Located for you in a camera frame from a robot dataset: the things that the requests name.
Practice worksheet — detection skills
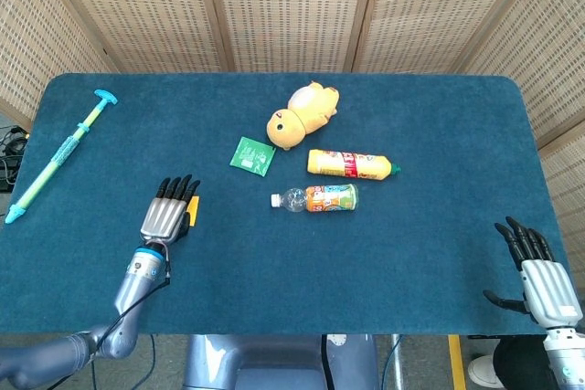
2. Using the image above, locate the black cable bundle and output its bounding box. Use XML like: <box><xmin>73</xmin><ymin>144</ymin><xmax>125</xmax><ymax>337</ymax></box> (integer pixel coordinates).
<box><xmin>0</xmin><ymin>124</ymin><xmax>29</xmax><ymax>193</ymax></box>

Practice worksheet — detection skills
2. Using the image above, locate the woven bamboo screen panel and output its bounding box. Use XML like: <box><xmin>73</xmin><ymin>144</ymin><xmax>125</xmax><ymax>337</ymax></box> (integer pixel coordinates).
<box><xmin>27</xmin><ymin>0</ymin><xmax>234</xmax><ymax>74</ymax></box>
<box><xmin>191</xmin><ymin>0</ymin><xmax>380</xmax><ymax>74</ymax></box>
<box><xmin>538</xmin><ymin>132</ymin><xmax>585</xmax><ymax>281</ymax></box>
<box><xmin>452</xmin><ymin>0</ymin><xmax>585</xmax><ymax>147</ymax></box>
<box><xmin>345</xmin><ymin>0</ymin><xmax>554</xmax><ymax>74</ymax></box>
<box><xmin>0</xmin><ymin>0</ymin><xmax>115</xmax><ymax>131</ymax></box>

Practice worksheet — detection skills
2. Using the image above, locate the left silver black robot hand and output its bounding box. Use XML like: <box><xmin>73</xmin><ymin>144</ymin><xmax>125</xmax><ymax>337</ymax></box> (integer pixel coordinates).
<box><xmin>139</xmin><ymin>174</ymin><xmax>202</xmax><ymax>245</ymax></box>

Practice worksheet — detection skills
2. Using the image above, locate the white shoe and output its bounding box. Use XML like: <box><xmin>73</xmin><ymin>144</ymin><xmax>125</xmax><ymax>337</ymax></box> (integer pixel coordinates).
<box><xmin>469</xmin><ymin>354</ymin><xmax>504</xmax><ymax>387</ymax></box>

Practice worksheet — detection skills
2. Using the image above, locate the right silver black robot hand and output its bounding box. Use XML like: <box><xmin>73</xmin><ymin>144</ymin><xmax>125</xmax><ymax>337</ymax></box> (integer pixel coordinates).
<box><xmin>483</xmin><ymin>216</ymin><xmax>584</xmax><ymax>330</ymax></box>

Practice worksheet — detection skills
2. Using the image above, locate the black torso cable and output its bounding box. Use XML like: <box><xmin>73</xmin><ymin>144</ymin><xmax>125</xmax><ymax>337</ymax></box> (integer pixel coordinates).
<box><xmin>321</xmin><ymin>333</ymin><xmax>333</xmax><ymax>390</ymax></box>

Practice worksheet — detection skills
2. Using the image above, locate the green sachet packet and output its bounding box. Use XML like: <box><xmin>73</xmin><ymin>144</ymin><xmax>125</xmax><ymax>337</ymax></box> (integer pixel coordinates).
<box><xmin>229</xmin><ymin>135</ymin><xmax>277</xmax><ymax>177</ymax></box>

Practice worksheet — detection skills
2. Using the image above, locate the yellow plush chick toy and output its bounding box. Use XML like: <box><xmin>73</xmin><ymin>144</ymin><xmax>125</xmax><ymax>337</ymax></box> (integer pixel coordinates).
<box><xmin>266</xmin><ymin>80</ymin><xmax>341</xmax><ymax>152</ymax></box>

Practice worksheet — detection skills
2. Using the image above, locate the blue cable by table leg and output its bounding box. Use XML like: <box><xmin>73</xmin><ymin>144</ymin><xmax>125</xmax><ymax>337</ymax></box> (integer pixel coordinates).
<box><xmin>382</xmin><ymin>334</ymin><xmax>404</xmax><ymax>390</ymax></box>

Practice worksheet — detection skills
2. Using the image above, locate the grey blue robot torso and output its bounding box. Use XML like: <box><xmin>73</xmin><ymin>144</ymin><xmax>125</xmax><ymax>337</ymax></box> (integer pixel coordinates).
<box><xmin>182</xmin><ymin>333</ymin><xmax>380</xmax><ymax>390</ymax></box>

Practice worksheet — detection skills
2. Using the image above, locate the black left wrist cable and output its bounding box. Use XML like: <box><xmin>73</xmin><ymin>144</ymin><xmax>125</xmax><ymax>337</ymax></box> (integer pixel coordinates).
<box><xmin>45</xmin><ymin>261</ymin><xmax>173</xmax><ymax>390</ymax></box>

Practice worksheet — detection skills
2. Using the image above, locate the yellow bottle red label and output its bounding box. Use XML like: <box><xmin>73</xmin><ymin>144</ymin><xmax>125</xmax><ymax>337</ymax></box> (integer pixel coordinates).
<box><xmin>306</xmin><ymin>148</ymin><xmax>403</xmax><ymax>180</ymax></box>

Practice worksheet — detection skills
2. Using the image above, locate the blue felt table cover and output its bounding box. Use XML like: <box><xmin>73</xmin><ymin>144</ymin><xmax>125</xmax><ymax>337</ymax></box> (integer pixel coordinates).
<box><xmin>0</xmin><ymin>72</ymin><xmax>578</xmax><ymax>336</ymax></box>

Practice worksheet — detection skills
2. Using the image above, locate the black trouser leg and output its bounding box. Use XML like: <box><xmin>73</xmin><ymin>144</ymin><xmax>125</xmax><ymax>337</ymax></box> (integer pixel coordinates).
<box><xmin>495</xmin><ymin>336</ymin><xmax>552</xmax><ymax>390</ymax></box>

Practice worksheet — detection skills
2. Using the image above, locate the teal green toy water pump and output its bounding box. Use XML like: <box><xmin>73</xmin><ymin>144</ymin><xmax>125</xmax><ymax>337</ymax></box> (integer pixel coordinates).
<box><xmin>4</xmin><ymin>90</ymin><xmax>119</xmax><ymax>226</ymax></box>

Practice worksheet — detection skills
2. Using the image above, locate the thin blue floor cable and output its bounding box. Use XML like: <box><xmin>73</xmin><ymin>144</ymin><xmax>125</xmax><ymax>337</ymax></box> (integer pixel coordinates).
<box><xmin>146</xmin><ymin>334</ymin><xmax>157</xmax><ymax>390</ymax></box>

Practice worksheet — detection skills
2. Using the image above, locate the clear bottle orange label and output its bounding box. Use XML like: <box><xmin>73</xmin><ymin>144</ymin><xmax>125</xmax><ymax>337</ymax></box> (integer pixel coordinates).
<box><xmin>271</xmin><ymin>183</ymin><xmax>360</xmax><ymax>214</ymax></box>

